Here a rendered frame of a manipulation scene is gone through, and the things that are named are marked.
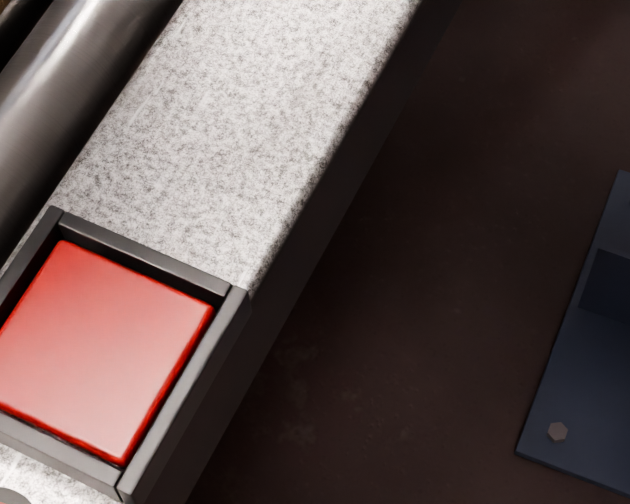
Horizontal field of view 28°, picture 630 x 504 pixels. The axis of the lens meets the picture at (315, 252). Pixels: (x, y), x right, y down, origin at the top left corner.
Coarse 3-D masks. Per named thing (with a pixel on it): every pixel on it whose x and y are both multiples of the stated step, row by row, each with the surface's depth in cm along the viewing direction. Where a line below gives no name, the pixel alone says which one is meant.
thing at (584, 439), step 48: (624, 192) 148; (624, 240) 145; (576, 288) 142; (624, 288) 133; (576, 336) 139; (624, 336) 139; (576, 384) 137; (624, 384) 136; (528, 432) 134; (576, 432) 134; (624, 432) 134; (624, 480) 131
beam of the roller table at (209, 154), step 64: (192, 0) 48; (256, 0) 48; (320, 0) 48; (384, 0) 48; (448, 0) 52; (192, 64) 47; (256, 64) 47; (320, 64) 47; (384, 64) 47; (128, 128) 46; (192, 128) 45; (256, 128) 45; (320, 128) 45; (384, 128) 50; (64, 192) 44; (128, 192) 44; (192, 192) 44; (256, 192) 44; (320, 192) 45; (192, 256) 43; (256, 256) 43; (320, 256) 49; (256, 320) 44; (0, 448) 40; (192, 448) 43
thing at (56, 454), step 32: (64, 224) 42; (96, 224) 42; (32, 256) 41; (128, 256) 41; (160, 256) 41; (0, 288) 41; (192, 288) 41; (224, 288) 40; (0, 320) 41; (224, 320) 40; (224, 352) 41; (192, 384) 39; (0, 416) 39; (160, 416) 38; (192, 416) 40; (32, 448) 38; (64, 448) 38; (160, 448) 38; (96, 480) 38; (128, 480) 38
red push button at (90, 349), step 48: (48, 288) 41; (96, 288) 41; (144, 288) 41; (0, 336) 40; (48, 336) 40; (96, 336) 40; (144, 336) 40; (192, 336) 40; (0, 384) 40; (48, 384) 39; (96, 384) 39; (144, 384) 39; (96, 432) 39; (144, 432) 39
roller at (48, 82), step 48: (96, 0) 48; (144, 0) 49; (48, 48) 47; (96, 48) 47; (144, 48) 49; (0, 96) 46; (48, 96) 46; (96, 96) 47; (0, 144) 45; (48, 144) 46; (0, 192) 44; (48, 192) 46; (0, 240) 45
